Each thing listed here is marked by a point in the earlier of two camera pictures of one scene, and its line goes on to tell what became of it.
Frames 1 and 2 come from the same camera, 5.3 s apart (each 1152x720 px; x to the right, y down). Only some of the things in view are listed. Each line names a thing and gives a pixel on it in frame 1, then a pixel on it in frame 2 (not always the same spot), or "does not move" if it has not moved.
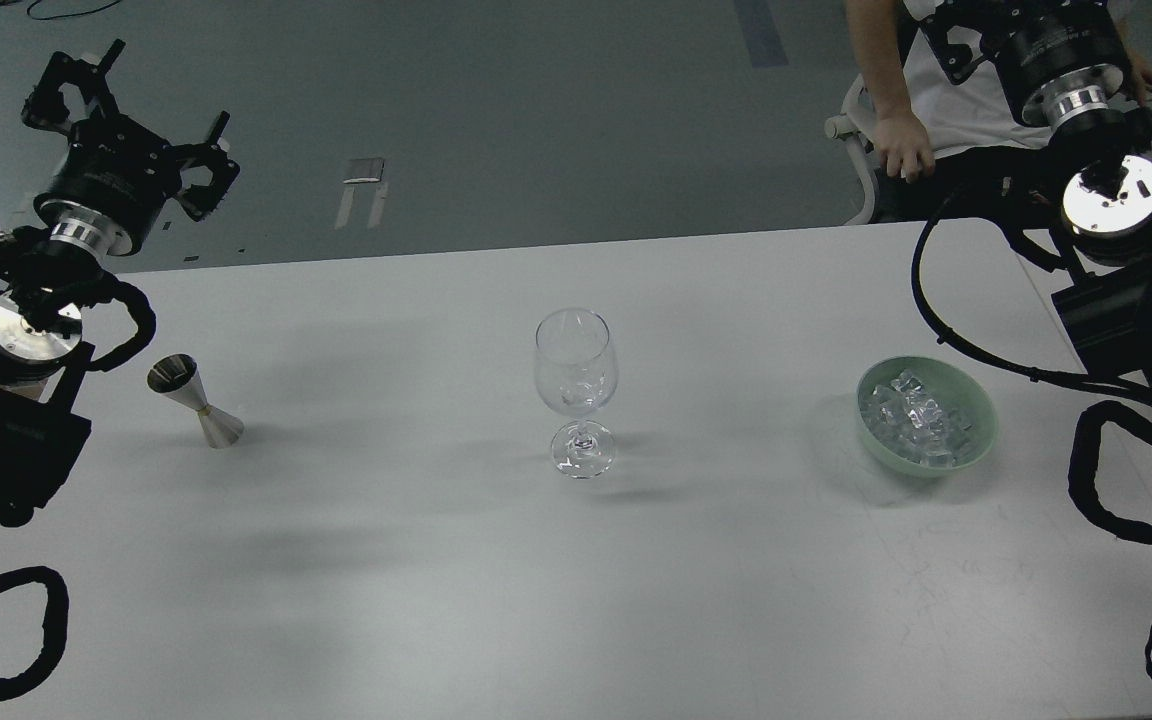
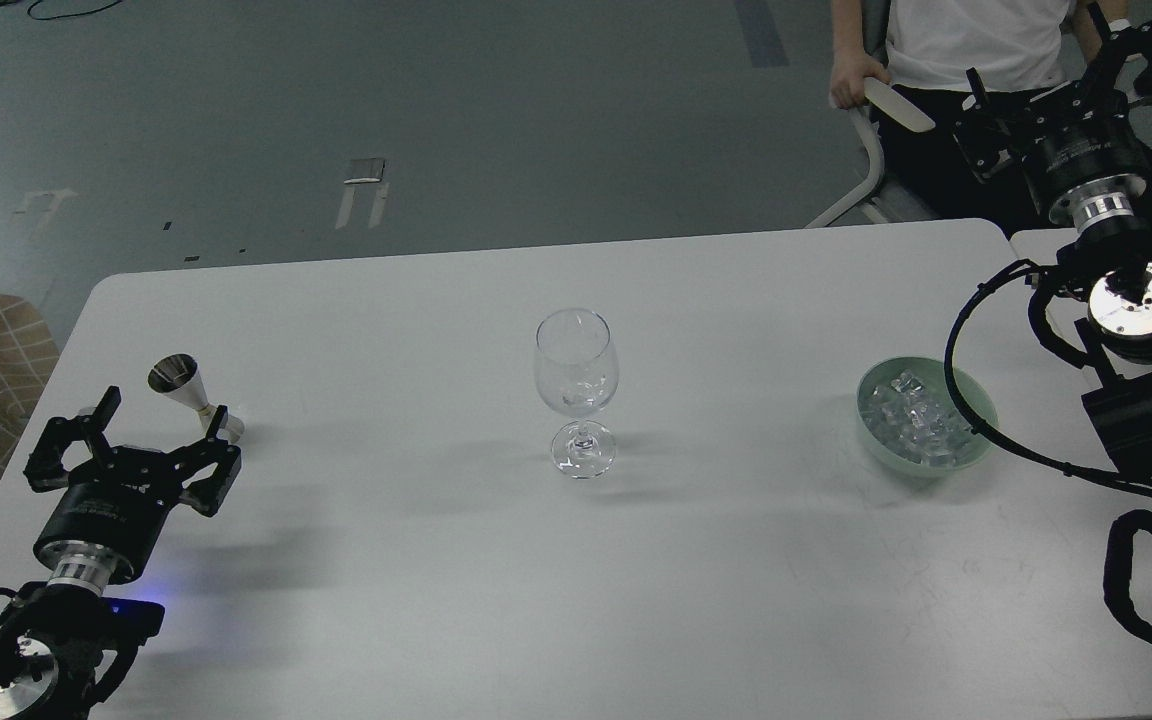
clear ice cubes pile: (906, 422) does not move
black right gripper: (1071, 54) -> (1077, 147)
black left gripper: (110, 186) -> (111, 508)
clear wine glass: (577, 369) does not move
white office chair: (855, 124) -> (878, 96)
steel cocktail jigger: (176, 375) does not move
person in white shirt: (958, 152) does not move
